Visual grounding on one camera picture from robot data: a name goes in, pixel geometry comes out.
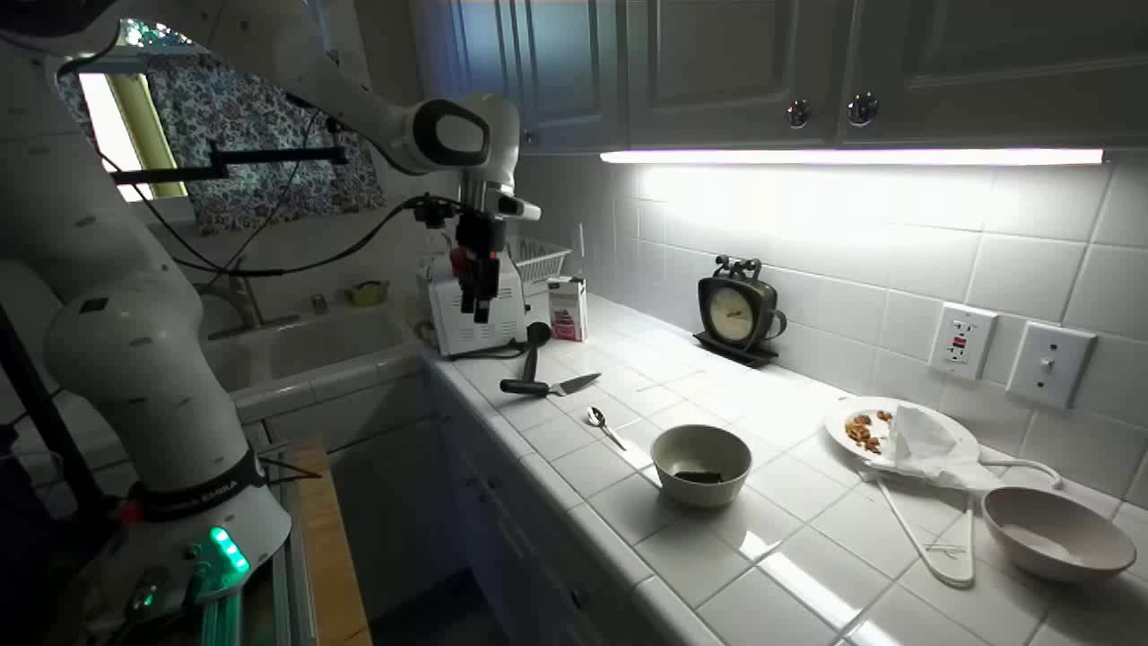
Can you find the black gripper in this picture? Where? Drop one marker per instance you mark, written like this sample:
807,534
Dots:
478,238

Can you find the silver spoon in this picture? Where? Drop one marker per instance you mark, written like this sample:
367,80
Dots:
602,426

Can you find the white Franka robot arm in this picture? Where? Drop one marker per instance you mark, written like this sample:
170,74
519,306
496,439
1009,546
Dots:
121,336

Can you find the grey bowl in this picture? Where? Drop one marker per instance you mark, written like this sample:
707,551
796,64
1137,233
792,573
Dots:
702,447

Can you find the large beige bowl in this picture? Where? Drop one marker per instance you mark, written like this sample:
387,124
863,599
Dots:
1054,531

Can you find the white toaster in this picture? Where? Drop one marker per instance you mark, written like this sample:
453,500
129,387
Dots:
453,319

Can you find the black pepper grinder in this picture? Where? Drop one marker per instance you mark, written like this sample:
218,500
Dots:
535,347

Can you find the yellow green sponge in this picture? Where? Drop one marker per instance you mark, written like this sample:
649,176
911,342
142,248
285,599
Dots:
367,293

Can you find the white kitchen sink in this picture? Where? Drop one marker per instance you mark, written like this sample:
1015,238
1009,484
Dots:
299,347

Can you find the dark green retro clock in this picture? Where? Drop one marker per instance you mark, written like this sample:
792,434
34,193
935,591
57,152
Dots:
735,312

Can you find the floral window curtain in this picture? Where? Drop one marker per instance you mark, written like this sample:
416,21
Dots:
264,130

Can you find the black mounting bar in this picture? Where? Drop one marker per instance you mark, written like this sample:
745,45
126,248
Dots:
238,164

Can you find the wooden board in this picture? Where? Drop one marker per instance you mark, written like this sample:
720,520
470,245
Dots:
324,538

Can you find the grey upper cabinet door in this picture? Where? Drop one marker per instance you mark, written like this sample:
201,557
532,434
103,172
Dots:
1006,59
720,59

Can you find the round metal cabinet knob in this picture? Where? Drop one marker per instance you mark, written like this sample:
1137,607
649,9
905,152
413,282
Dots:
863,107
796,111

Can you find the under-cabinet light bar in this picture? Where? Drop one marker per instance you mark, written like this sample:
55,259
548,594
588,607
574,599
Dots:
849,156

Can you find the orange food pieces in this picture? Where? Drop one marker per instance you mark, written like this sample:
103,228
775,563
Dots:
863,430

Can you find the white electrical outlet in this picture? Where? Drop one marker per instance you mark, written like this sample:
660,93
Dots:
959,342

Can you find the white plastic tongs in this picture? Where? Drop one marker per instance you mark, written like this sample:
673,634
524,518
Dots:
953,557

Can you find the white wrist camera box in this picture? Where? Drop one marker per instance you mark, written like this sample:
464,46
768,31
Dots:
519,208

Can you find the white light switch plate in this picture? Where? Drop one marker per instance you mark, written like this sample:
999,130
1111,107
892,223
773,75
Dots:
1048,362

